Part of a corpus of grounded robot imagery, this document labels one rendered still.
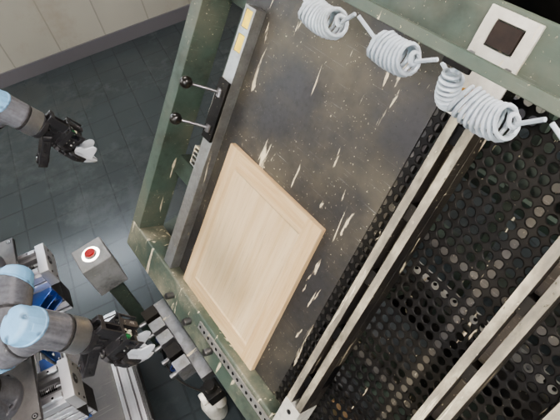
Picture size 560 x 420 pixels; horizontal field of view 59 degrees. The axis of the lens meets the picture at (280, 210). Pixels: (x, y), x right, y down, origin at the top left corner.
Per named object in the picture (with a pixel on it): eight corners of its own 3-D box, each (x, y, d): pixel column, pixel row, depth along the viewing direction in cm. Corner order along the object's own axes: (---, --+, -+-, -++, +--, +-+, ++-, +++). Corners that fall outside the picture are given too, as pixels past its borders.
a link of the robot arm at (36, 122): (16, 135, 133) (13, 117, 138) (32, 142, 137) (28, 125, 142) (33, 116, 132) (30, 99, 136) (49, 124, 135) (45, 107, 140)
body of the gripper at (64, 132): (87, 141, 144) (51, 121, 135) (69, 160, 146) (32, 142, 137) (83, 125, 149) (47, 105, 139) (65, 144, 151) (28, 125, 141)
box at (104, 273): (90, 276, 201) (70, 252, 187) (117, 259, 204) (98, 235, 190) (102, 297, 194) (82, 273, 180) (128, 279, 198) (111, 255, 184)
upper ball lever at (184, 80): (221, 97, 150) (177, 83, 146) (225, 85, 148) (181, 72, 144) (222, 102, 147) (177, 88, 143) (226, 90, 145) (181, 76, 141)
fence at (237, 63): (172, 257, 186) (163, 259, 183) (257, 6, 140) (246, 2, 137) (179, 266, 183) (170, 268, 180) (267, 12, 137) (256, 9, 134)
